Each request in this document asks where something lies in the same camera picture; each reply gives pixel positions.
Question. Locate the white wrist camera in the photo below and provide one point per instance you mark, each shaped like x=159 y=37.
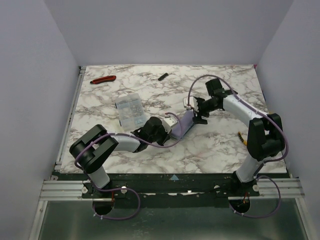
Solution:
x=168 y=123
x=190 y=103

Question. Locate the lilac umbrella case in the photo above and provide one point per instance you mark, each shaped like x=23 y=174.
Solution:
x=182 y=127

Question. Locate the clear plastic screw box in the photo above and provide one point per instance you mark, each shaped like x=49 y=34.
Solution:
x=131 y=112

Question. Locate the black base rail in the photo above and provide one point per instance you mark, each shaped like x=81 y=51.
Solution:
x=155 y=190

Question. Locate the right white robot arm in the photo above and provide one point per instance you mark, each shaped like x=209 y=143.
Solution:
x=266 y=141

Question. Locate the small black stick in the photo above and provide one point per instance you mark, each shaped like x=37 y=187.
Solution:
x=163 y=76

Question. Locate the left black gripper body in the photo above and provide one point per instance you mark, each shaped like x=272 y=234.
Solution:
x=164 y=133

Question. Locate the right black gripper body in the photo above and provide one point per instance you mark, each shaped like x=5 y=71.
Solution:
x=198 y=110

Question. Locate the yellow handled pliers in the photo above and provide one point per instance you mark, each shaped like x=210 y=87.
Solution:
x=241 y=138

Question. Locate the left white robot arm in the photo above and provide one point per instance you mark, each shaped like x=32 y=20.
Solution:
x=92 y=149

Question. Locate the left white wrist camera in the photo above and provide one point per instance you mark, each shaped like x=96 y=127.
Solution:
x=168 y=123

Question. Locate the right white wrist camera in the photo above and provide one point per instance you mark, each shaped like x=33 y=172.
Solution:
x=190 y=103

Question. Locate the red black utility knife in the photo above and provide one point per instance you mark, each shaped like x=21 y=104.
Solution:
x=105 y=79

